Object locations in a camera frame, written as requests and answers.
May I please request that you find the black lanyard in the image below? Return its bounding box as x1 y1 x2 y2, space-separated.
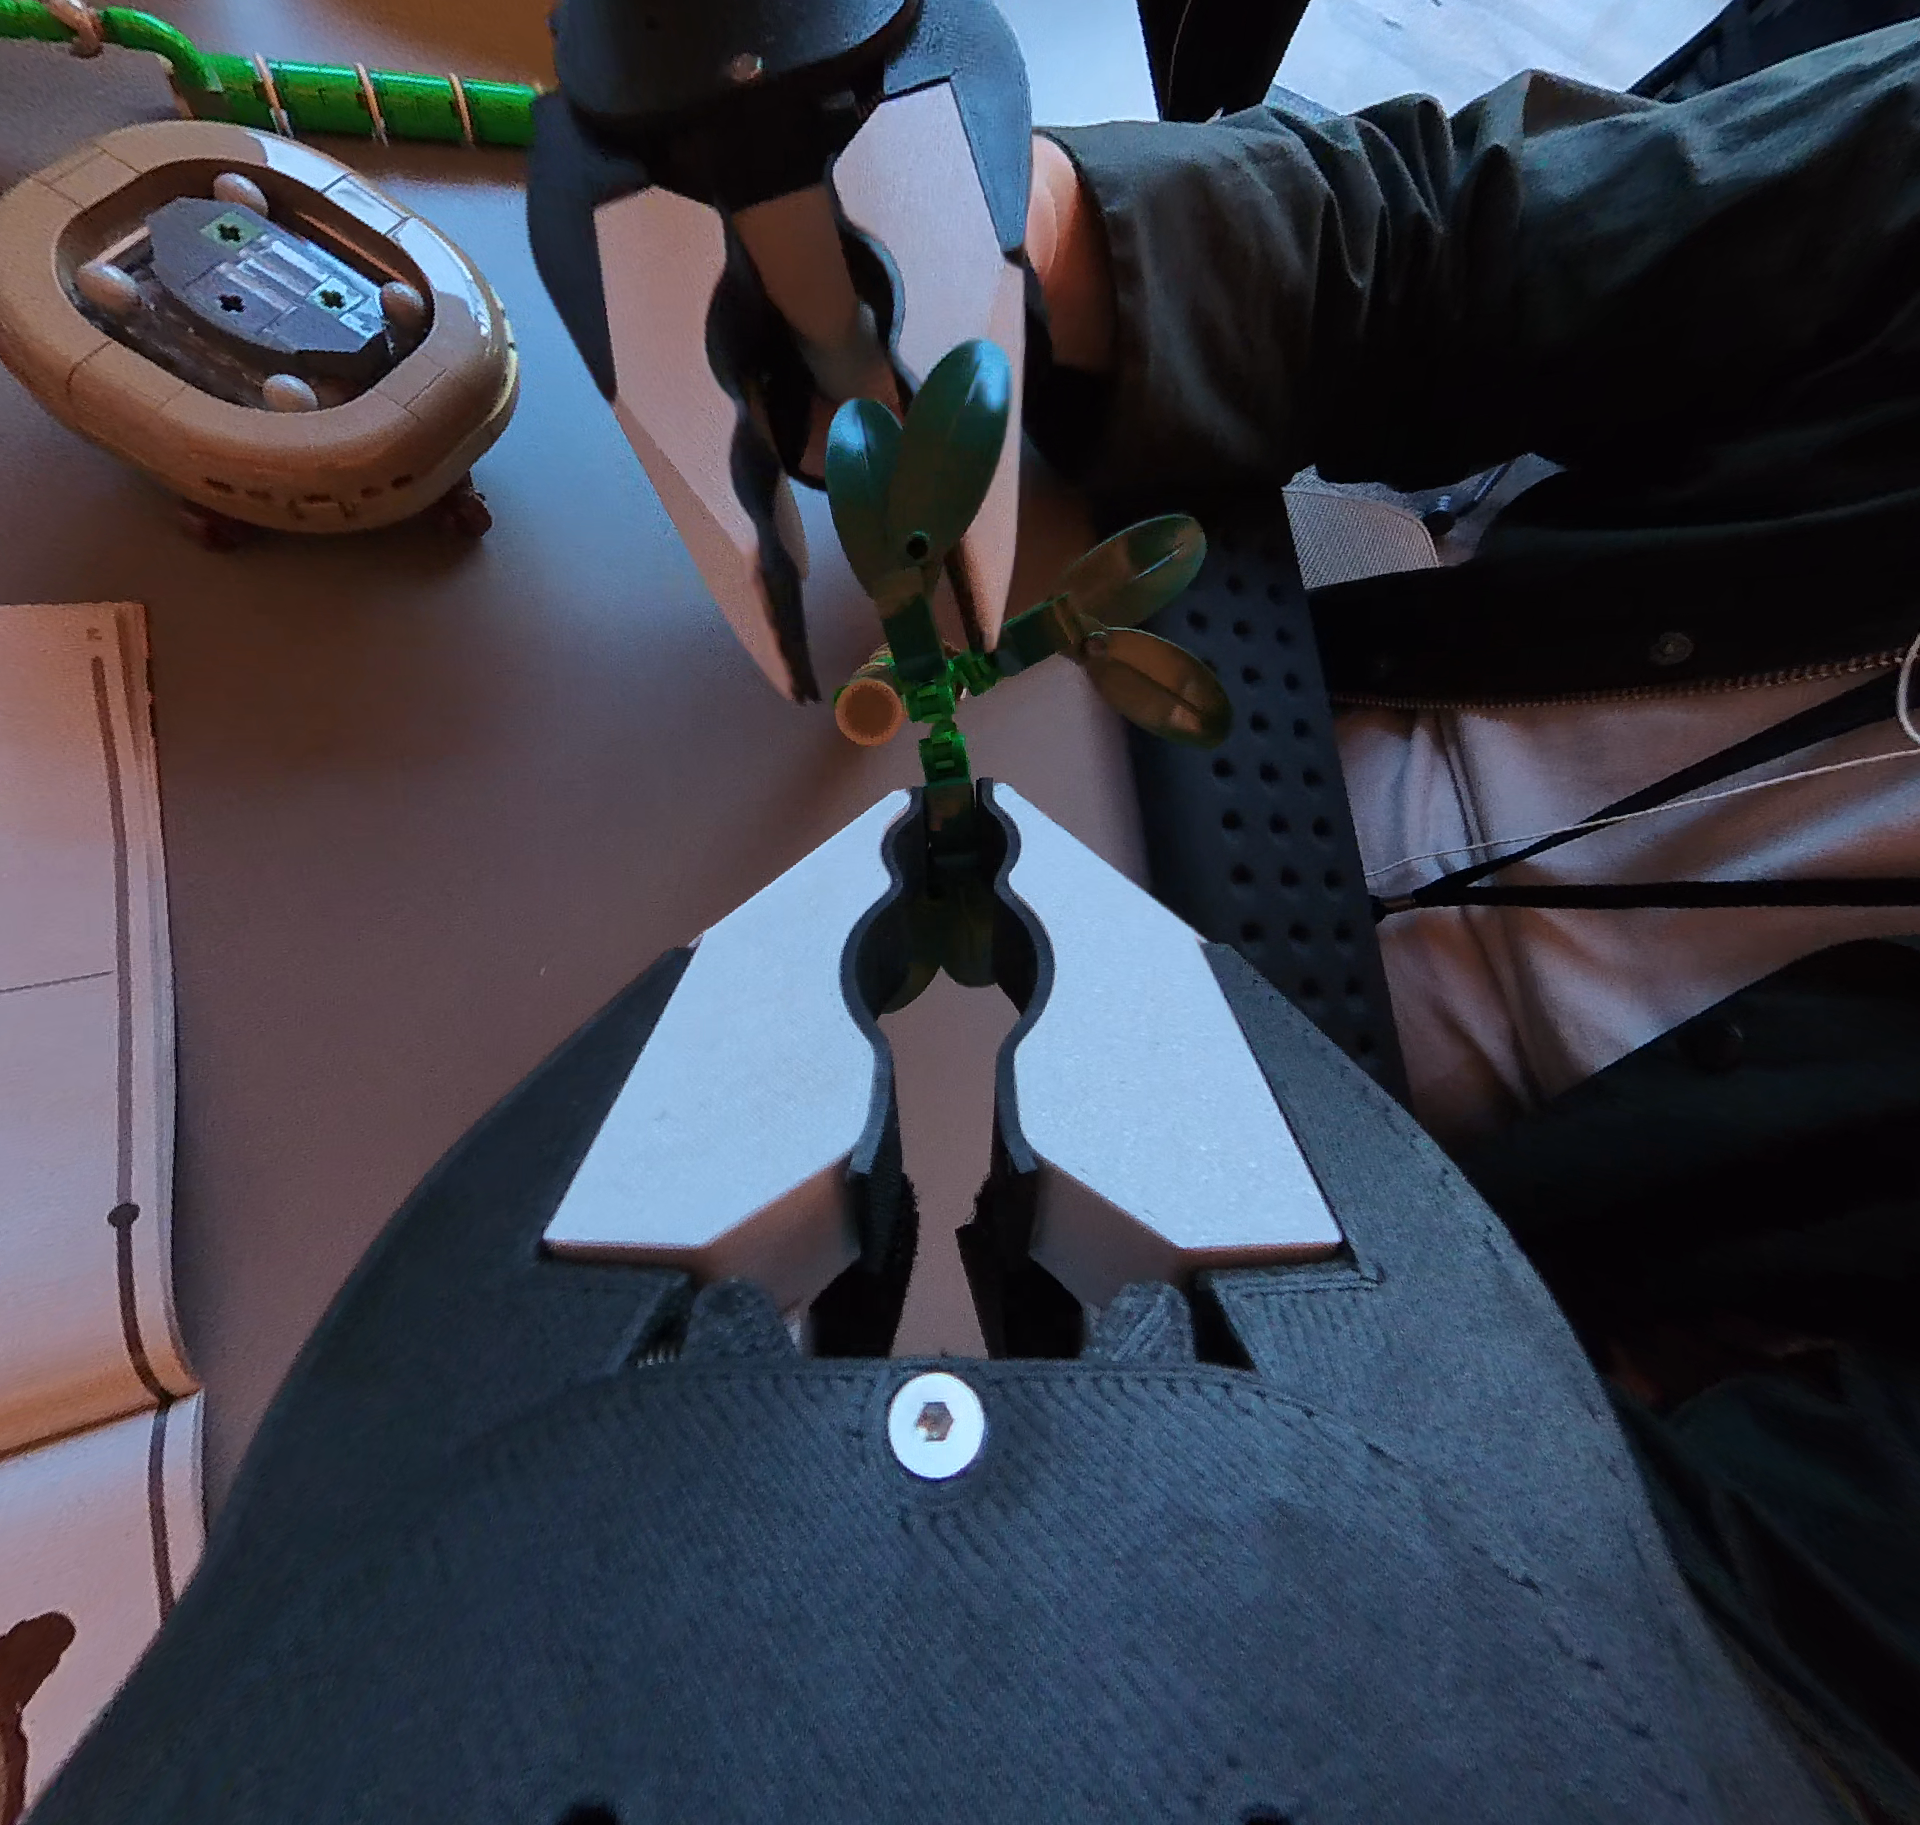
1371 678 1920 928

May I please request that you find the tan brick-built pot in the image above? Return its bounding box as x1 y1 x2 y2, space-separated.
0 119 525 551

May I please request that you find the thin white cord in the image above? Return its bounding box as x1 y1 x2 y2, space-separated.
1411 639 1920 898

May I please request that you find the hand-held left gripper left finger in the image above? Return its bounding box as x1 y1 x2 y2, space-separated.
540 785 920 1353

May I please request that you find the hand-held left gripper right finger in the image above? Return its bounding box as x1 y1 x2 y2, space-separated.
972 780 1343 1353

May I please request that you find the grey desk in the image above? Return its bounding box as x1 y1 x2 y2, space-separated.
0 0 1163 1825

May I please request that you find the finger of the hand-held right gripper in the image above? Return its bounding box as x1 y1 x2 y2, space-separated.
593 184 819 706
829 81 1035 660

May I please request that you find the person's right forearm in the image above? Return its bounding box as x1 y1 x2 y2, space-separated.
1035 17 1920 506

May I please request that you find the green brick bamboo stalk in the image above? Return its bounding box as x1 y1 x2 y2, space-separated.
0 0 545 156

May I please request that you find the person's right hand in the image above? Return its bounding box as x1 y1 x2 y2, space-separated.
1027 133 1120 377

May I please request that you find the person's pale shirt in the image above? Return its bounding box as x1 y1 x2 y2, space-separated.
1280 458 1920 1108

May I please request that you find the white instruction booklet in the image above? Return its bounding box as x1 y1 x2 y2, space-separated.
0 599 206 1767

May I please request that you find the green twig with oval leaves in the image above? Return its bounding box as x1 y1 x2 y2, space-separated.
823 338 1233 990

